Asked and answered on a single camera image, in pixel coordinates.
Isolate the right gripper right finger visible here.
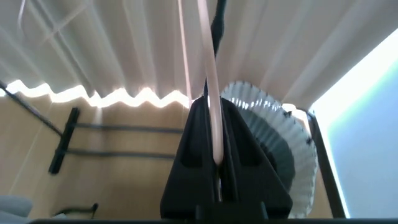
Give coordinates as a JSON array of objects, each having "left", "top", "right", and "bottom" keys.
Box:
[{"left": 219, "top": 98, "right": 294, "bottom": 218}]

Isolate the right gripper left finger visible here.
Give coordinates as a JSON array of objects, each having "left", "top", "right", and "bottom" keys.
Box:
[{"left": 160, "top": 95, "right": 220, "bottom": 218}]

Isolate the pink clothes hanger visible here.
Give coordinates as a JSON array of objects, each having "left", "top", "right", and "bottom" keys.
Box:
[{"left": 177, "top": 0, "right": 225, "bottom": 166}]

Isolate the white laundry basket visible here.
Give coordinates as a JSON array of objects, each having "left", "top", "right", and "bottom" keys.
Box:
[{"left": 220, "top": 80, "right": 346, "bottom": 219}]

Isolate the black clothes rack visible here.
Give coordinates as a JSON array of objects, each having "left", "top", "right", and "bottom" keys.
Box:
[{"left": 0, "top": 0, "right": 228, "bottom": 175}]

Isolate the beige curtain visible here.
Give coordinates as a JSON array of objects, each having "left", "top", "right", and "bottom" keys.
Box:
[{"left": 0, "top": 0, "right": 398, "bottom": 110}]

